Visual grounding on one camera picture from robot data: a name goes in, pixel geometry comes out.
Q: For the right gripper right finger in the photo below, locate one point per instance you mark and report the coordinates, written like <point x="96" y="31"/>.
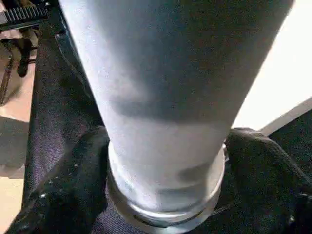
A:
<point x="265" y="190"/>

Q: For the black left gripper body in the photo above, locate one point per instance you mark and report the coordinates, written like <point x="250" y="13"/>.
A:
<point x="24" y="13"/>

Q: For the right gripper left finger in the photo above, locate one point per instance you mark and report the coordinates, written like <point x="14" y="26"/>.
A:
<point x="70" y="190"/>

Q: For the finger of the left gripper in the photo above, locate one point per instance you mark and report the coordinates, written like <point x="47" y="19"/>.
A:
<point x="70" y="58"/>

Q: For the white plastic table leg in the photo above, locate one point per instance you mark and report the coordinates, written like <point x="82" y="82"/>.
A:
<point x="170" y="85"/>

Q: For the white plastic table top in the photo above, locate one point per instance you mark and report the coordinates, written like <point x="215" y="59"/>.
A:
<point x="275" y="61"/>

